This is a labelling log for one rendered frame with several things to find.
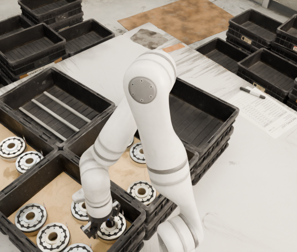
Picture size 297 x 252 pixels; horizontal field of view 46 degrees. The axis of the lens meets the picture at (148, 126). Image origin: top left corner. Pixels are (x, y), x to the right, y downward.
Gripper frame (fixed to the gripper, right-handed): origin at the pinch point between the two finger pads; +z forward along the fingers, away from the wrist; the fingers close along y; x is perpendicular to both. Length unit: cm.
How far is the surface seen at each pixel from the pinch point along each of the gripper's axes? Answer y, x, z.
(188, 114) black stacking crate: 62, 18, 5
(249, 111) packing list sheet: 96, 6, 17
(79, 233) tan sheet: -5.3, 5.5, 3.9
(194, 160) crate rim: 37.8, -4.4, -5.9
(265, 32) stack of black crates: 216, 64, 51
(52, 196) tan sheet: -3.9, 23.2, 4.2
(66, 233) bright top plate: -9.2, 6.8, 0.7
